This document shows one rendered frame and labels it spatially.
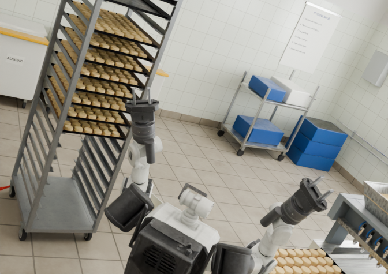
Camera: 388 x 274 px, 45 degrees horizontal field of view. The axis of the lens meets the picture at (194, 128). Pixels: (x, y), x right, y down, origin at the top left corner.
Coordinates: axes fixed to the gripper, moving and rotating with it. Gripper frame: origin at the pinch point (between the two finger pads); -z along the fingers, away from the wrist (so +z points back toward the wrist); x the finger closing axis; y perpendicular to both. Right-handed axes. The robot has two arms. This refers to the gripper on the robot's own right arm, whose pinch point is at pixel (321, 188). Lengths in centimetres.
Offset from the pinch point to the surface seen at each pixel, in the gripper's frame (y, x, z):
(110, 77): 11, 136, 94
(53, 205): -3, 109, 199
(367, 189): 103, 12, 48
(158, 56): 31, 131, 70
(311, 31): 398, 282, 160
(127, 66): 17, 134, 83
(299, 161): 380, 151, 278
